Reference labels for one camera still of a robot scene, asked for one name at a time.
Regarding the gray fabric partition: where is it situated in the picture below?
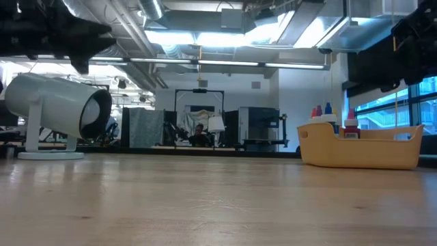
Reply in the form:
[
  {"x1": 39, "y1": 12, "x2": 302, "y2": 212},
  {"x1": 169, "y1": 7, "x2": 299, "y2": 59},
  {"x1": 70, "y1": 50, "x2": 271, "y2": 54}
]
[{"x1": 121, "y1": 107, "x2": 165, "y2": 154}]

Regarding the white draped cloth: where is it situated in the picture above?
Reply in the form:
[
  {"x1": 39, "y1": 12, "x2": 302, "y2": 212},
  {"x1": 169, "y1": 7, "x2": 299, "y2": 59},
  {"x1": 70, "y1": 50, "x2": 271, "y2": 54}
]
[{"x1": 179, "y1": 109, "x2": 212, "y2": 136}]

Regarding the white table lamp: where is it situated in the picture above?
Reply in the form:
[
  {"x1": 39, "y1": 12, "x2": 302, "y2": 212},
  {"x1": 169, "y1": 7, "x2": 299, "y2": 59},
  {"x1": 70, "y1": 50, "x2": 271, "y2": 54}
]
[{"x1": 207, "y1": 115, "x2": 226, "y2": 148}]

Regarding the round metal air duct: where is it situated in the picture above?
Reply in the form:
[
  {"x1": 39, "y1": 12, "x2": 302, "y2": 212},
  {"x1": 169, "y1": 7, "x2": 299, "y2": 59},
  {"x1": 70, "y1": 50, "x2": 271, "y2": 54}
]
[{"x1": 138, "y1": 0, "x2": 164, "y2": 21}]

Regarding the long linear ceiling light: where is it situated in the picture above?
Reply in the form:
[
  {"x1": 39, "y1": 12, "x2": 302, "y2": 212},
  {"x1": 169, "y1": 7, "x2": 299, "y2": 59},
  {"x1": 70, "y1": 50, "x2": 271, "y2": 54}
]
[{"x1": 0, "y1": 51, "x2": 329, "y2": 71}]

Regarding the rectangular metal air duct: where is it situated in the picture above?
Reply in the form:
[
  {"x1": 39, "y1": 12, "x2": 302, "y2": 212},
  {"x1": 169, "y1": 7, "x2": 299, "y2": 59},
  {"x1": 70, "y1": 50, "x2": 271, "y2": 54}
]
[{"x1": 293, "y1": 15, "x2": 393, "y2": 54}]

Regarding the person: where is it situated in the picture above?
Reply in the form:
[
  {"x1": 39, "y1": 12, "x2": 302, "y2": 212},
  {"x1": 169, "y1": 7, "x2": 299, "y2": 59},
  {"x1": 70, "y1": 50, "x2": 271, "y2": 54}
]
[{"x1": 188, "y1": 123, "x2": 212, "y2": 148}]

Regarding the black metal frame rig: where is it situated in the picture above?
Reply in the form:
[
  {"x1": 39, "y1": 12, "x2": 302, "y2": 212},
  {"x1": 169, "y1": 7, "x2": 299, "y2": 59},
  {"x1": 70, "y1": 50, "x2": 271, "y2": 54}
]
[{"x1": 174, "y1": 87, "x2": 225, "y2": 119}]

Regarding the window with dark frame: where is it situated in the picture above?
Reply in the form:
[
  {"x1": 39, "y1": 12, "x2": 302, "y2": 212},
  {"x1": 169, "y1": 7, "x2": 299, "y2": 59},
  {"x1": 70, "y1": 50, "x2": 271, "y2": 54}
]
[{"x1": 348, "y1": 77, "x2": 437, "y2": 136}]

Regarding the black metal stand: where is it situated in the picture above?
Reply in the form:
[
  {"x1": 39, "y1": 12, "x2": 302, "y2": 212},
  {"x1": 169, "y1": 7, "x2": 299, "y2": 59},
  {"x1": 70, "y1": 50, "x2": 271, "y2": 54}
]
[{"x1": 238, "y1": 113, "x2": 290, "y2": 150}]

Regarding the large red food coloring bottle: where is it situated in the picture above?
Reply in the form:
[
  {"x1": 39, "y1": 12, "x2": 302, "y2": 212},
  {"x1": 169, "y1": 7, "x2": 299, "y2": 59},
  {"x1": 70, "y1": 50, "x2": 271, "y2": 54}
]
[{"x1": 307, "y1": 107, "x2": 324, "y2": 126}]

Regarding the black aluminium table frame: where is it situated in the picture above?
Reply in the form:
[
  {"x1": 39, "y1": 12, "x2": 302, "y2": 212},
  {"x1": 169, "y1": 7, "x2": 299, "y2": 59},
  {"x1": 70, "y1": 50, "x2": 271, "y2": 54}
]
[{"x1": 0, "y1": 145, "x2": 305, "y2": 160}]

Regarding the gray metal cabinet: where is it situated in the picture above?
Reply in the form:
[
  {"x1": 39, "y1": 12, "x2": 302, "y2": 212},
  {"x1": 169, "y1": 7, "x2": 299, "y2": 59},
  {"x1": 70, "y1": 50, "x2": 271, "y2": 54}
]
[{"x1": 223, "y1": 106, "x2": 281, "y2": 152}]

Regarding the yellow plastic bin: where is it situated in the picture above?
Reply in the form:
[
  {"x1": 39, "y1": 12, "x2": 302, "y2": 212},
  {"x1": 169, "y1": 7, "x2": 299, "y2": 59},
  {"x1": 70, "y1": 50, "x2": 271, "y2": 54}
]
[{"x1": 296, "y1": 122, "x2": 425, "y2": 171}]

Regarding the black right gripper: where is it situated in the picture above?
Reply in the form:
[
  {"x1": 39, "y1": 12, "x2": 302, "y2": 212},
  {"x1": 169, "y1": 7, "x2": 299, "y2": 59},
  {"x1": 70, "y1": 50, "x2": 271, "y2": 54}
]
[{"x1": 351, "y1": 0, "x2": 437, "y2": 92}]

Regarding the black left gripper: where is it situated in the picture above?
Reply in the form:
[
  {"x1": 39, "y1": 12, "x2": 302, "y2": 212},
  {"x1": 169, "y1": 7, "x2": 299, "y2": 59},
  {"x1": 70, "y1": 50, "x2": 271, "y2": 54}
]
[{"x1": 0, "y1": 0, "x2": 117, "y2": 74}]

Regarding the white cylindrical projector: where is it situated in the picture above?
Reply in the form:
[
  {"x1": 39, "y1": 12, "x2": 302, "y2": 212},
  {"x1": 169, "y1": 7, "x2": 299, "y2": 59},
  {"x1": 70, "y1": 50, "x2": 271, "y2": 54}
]
[{"x1": 3, "y1": 72, "x2": 113, "y2": 161}]

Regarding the yellow hanging cable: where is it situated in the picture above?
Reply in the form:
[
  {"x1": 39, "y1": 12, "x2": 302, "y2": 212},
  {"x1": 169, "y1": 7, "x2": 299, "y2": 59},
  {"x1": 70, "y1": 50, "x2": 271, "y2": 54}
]
[{"x1": 392, "y1": 36, "x2": 399, "y2": 128}]

